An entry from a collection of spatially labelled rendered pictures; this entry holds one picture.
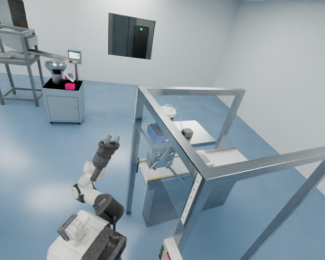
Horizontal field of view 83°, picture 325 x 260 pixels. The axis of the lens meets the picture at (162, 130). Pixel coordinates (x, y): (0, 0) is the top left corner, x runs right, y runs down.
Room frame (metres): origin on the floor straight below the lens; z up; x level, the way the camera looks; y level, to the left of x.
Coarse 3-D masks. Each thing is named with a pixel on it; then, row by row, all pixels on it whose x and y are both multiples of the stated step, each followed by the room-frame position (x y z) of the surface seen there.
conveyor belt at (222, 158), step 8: (216, 152) 1.88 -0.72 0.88; (224, 152) 1.91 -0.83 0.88; (232, 152) 1.95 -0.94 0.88; (216, 160) 1.71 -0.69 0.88; (224, 160) 1.74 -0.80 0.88; (232, 160) 1.77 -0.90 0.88; (240, 160) 1.81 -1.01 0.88; (144, 168) 1.36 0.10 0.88; (144, 176) 1.26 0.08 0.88; (152, 176) 1.27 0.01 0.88
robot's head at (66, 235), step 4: (72, 216) 0.46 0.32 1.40; (76, 216) 0.46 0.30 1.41; (68, 220) 0.44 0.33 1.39; (72, 220) 0.43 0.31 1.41; (64, 224) 0.42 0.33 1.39; (68, 224) 0.41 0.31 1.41; (60, 228) 0.40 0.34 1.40; (64, 228) 0.40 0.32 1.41; (60, 232) 0.38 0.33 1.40; (64, 232) 0.39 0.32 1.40; (68, 232) 0.39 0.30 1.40; (64, 236) 0.38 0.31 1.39; (68, 236) 0.38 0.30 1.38; (72, 236) 0.38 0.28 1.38; (68, 240) 0.37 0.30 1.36
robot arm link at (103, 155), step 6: (102, 144) 0.74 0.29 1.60; (108, 144) 0.77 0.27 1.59; (114, 144) 0.80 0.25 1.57; (102, 150) 0.74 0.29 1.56; (108, 150) 0.76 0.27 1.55; (114, 150) 0.78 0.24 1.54; (96, 156) 0.74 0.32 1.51; (102, 156) 0.74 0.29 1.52; (108, 156) 0.77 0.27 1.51; (102, 162) 0.73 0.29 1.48
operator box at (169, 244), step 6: (168, 240) 0.56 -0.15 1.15; (174, 240) 0.57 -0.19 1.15; (168, 246) 0.53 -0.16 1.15; (174, 246) 0.54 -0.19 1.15; (168, 252) 0.50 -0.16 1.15; (174, 252) 0.51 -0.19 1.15; (162, 258) 0.53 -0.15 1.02; (168, 258) 0.49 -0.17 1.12; (174, 258) 0.48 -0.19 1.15; (180, 258) 0.48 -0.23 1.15
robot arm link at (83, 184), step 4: (84, 176) 0.75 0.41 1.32; (80, 180) 0.76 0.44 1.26; (84, 180) 0.75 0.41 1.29; (76, 184) 0.77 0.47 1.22; (80, 184) 0.76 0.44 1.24; (84, 184) 0.75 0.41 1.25; (88, 184) 0.76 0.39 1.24; (76, 188) 0.74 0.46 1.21; (80, 188) 0.75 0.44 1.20; (84, 188) 0.76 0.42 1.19; (80, 192) 0.73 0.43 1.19
